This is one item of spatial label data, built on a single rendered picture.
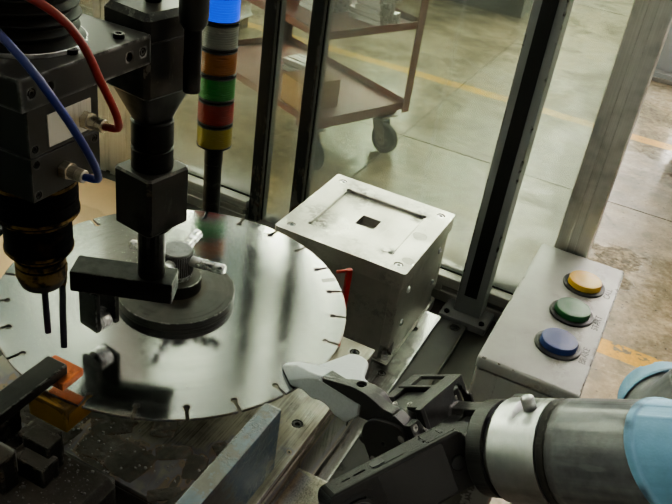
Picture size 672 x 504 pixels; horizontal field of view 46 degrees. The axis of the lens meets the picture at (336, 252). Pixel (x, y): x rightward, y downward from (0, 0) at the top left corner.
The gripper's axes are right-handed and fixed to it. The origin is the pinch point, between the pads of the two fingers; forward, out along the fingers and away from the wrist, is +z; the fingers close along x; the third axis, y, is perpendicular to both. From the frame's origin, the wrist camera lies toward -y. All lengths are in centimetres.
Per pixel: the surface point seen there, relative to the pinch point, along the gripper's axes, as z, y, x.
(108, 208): 59, 25, 24
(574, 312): -8.2, 36.3, -3.3
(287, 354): 0.7, 2.3, 7.9
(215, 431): 9.8, -1.8, 2.0
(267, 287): 7.6, 8.3, 12.6
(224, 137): 24.1, 23.3, 28.1
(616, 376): 54, 155, -71
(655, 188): 86, 289, -49
